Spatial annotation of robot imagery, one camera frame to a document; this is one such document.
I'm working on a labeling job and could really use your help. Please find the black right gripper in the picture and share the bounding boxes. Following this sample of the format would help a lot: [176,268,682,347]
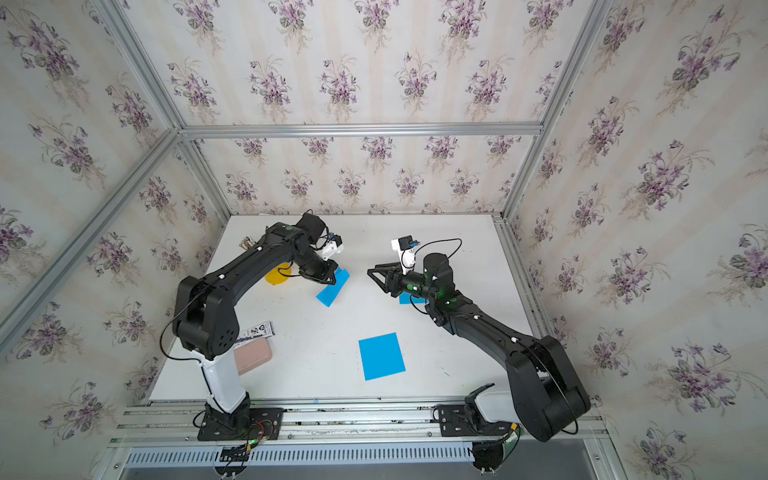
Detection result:
[366,260,438,305]

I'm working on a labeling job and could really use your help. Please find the blue paper sheet front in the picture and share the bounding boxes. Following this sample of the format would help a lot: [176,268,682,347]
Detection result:
[358,333,406,381]

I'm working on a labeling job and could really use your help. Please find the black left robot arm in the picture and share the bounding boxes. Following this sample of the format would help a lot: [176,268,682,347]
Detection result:
[170,213,343,417]

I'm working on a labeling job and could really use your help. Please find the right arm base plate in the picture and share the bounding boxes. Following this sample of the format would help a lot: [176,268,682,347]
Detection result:
[432,403,513,437]

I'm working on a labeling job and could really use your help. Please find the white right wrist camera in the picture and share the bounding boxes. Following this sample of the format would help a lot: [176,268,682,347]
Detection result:
[391,235,419,274]

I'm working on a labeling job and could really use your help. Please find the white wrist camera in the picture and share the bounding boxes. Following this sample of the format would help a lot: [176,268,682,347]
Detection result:
[318,234,344,261]
[391,235,419,274]

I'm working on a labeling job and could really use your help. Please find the aluminium rail frame front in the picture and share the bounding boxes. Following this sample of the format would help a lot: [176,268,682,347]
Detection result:
[89,397,628,479]

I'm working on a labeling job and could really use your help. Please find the blue paper sheet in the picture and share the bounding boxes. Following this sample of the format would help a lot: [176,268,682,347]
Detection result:
[398,292,425,305]
[358,333,406,381]
[316,269,350,308]

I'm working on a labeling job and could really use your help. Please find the pink pencil case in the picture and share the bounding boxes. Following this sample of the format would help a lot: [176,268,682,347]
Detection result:
[234,338,273,376]

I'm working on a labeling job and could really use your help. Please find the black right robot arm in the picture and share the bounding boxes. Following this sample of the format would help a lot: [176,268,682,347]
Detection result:
[367,253,591,442]

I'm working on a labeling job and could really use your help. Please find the white pen box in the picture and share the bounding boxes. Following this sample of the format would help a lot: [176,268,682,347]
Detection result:
[235,321,274,348]

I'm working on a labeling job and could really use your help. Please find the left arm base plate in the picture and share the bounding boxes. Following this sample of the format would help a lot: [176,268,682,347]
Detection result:
[197,406,285,442]

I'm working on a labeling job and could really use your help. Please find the yellow pen cup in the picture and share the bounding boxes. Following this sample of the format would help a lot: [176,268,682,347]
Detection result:
[264,263,293,286]

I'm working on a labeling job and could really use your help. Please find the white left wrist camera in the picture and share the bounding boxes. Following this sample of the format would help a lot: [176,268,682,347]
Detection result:
[318,234,344,261]

